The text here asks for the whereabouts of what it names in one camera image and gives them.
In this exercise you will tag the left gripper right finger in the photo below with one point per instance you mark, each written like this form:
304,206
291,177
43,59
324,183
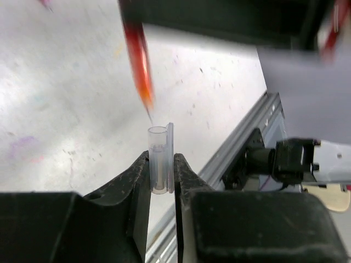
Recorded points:
236,226

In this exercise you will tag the aluminium frame rails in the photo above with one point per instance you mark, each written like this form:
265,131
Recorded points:
162,244

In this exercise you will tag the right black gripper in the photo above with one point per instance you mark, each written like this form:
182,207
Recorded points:
276,24

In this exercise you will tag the clear pen cap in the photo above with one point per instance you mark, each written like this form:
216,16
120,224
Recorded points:
161,159

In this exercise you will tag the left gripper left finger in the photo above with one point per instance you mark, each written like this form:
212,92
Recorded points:
109,224

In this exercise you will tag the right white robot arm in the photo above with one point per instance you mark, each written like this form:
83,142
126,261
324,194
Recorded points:
290,162

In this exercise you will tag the orange red pen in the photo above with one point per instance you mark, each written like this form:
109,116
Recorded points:
138,57

